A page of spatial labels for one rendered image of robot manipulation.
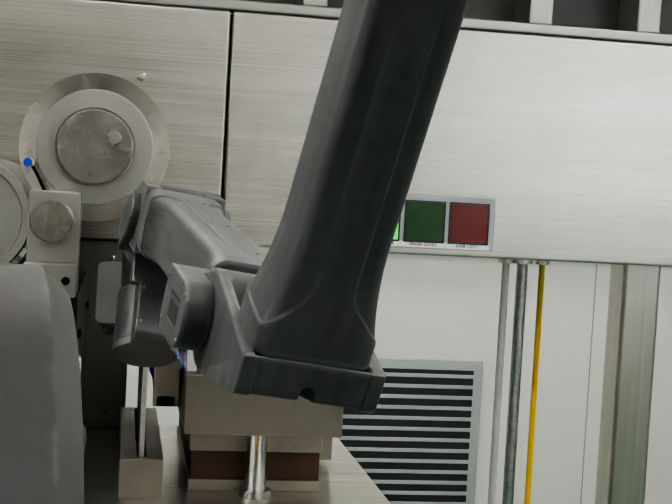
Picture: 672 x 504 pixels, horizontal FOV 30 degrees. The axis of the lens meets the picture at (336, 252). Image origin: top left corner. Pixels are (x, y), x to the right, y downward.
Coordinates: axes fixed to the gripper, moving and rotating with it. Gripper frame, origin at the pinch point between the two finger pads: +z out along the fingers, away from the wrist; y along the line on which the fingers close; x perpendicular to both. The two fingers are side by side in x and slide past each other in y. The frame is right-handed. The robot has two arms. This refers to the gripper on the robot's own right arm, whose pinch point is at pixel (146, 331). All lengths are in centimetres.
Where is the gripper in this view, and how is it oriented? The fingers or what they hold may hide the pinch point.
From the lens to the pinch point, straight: 130.8
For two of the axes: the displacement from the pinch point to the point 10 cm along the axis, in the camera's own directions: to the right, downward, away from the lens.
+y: 9.8, 0.4, 1.7
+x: -0.4, -8.9, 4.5
